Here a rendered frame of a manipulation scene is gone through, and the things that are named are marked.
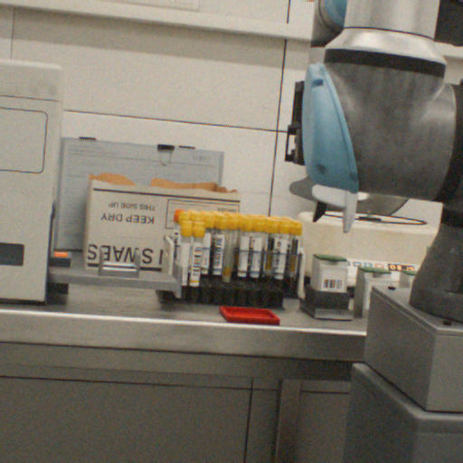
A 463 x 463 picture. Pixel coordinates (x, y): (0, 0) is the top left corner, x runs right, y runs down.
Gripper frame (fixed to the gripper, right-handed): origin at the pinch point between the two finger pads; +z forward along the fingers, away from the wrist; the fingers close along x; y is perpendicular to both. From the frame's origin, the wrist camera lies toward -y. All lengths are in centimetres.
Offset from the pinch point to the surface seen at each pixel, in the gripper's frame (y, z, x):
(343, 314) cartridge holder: -1.1, 11.0, 4.5
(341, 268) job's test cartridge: -0.8, 5.1, 2.4
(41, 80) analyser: 41.0, -15.8, 6.3
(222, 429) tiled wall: 1, 47, -56
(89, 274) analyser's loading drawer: 33.0, 7.9, 3.8
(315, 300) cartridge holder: 2.5, 9.7, 2.7
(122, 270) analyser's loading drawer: 29.0, 7.0, 5.1
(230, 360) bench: 14.6, 17.2, 8.2
